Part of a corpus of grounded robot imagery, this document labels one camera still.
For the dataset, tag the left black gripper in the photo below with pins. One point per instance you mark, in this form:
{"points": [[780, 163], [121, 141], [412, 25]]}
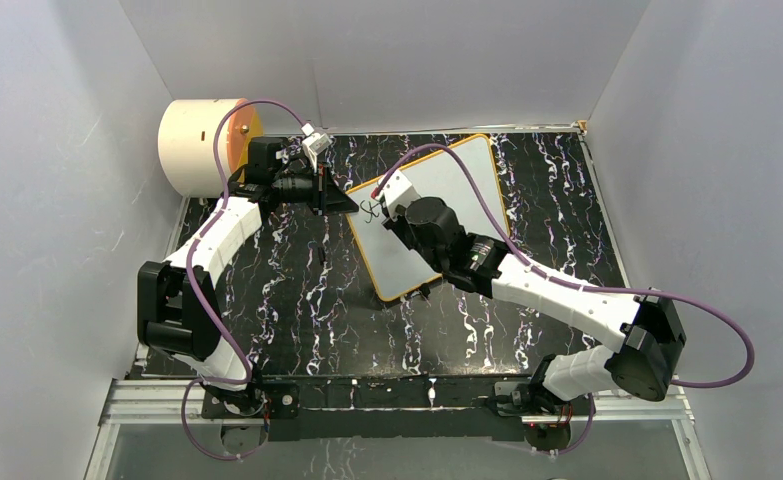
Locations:
{"points": [[327, 197]]}

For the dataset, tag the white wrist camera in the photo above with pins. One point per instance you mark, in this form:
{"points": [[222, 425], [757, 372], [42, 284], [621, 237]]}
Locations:
{"points": [[315, 141], [397, 192]]}

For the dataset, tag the cream cylindrical drum orange face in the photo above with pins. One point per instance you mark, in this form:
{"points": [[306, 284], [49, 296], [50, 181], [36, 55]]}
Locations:
{"points": [[186, 143]]}

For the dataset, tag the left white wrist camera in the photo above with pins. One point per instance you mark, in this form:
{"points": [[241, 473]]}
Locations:
{"points": [[315, 141]]}

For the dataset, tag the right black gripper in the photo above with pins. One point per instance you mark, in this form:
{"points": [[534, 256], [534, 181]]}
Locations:
{"points": [[396, 226]]}

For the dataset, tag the aluminium front frame rail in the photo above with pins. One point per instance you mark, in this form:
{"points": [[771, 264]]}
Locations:
{"points": [[389, 428]]}

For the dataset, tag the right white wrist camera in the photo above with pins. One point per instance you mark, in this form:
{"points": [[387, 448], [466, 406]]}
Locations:
{"points": [[397, 192]]}

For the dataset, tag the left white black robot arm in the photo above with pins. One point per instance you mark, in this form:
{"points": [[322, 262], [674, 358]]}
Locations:
{"points": [[177, 311]]}

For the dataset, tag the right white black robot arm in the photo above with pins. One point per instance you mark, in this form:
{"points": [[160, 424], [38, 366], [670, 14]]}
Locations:
{"points": [[640, 337]]}

